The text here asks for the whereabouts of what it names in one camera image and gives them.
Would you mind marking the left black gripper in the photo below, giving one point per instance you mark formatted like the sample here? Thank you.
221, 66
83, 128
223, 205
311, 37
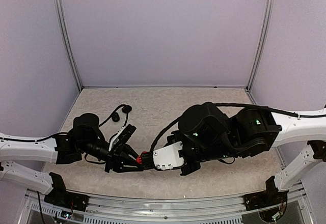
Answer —
115, 158

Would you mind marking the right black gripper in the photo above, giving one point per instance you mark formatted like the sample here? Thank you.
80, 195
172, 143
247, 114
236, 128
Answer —
176, 135

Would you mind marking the red round charging case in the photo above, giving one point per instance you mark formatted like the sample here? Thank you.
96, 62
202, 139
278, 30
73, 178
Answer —
139, 160

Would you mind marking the small black charging case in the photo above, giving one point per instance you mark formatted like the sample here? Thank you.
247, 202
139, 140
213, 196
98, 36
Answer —
115, 117

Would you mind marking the glossy black earbud case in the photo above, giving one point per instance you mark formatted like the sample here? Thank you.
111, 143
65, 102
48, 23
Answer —
126, 109

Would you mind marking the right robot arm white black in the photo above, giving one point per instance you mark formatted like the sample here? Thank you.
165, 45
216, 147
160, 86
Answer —
205, 133

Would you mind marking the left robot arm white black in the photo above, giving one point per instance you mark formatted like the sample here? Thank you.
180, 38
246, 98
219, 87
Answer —
85, 137

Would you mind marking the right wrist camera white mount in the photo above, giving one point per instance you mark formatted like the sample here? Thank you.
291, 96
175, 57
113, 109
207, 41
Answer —
166, 158

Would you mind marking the aluminium front rail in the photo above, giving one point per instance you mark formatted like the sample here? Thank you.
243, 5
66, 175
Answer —
224, 209

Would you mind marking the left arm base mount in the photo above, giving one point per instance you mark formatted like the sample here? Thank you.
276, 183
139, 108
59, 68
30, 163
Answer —
60, 196

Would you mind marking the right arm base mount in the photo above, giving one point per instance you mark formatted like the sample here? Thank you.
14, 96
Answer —
271, 203

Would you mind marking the left aluminium corner post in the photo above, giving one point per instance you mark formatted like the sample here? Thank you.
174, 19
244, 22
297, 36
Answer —
67, 44

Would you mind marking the aluminium corner post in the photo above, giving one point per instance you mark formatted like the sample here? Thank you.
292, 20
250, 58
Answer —
261, 43
67, 44

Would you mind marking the right aluminium corner post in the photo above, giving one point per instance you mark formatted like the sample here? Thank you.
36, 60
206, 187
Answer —
261, 43

